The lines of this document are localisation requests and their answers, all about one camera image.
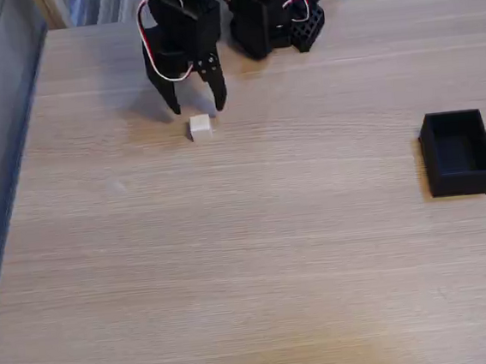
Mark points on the black open box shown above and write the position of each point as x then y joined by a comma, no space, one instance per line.
457,152

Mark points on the small white block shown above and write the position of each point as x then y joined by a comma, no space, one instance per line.
200,127

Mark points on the light wooden panels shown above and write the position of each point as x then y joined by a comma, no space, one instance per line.
97,6

